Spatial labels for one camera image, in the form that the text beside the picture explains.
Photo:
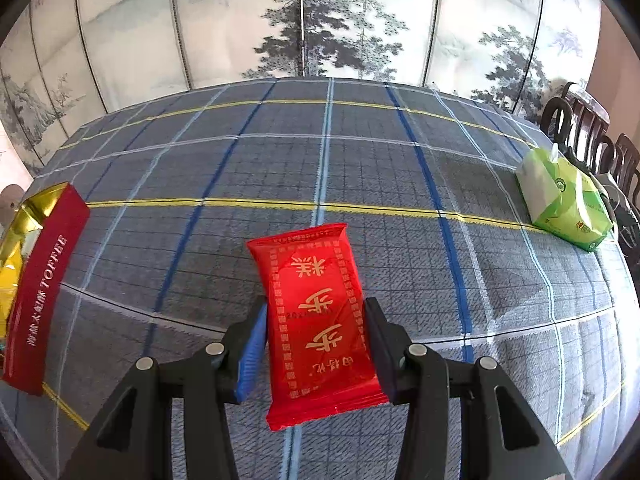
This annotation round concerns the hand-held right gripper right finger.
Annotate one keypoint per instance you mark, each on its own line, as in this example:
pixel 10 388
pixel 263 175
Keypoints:
pixel 382 355

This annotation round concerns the white round object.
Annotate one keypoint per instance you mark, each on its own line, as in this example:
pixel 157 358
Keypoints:
pixel 9 197

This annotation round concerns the blue plaid tablecloth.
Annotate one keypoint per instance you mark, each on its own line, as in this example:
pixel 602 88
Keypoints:
pixel 350 160

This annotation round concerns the red snack packet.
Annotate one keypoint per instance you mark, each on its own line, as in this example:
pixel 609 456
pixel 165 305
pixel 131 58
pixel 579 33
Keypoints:
pixel 315 320

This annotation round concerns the dark wooden chair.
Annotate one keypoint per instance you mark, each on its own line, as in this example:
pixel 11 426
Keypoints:
pixel 575 115
pixel 625 165

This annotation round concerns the yellow snack packet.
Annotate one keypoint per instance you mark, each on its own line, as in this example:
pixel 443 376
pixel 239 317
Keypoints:
pixel 9 285

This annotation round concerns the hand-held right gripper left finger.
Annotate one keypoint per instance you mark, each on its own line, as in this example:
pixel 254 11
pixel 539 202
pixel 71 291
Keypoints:
pixel 250 355

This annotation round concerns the painted folding screen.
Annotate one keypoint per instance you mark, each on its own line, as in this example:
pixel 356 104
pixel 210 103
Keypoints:
pixel 225 20

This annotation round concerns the red tin box gold interior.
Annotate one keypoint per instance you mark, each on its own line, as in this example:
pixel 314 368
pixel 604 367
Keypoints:
pixel 40 300

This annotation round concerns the green tissue pack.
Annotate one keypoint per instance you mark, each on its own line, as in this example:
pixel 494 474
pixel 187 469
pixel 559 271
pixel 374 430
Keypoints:
pixel 560 200

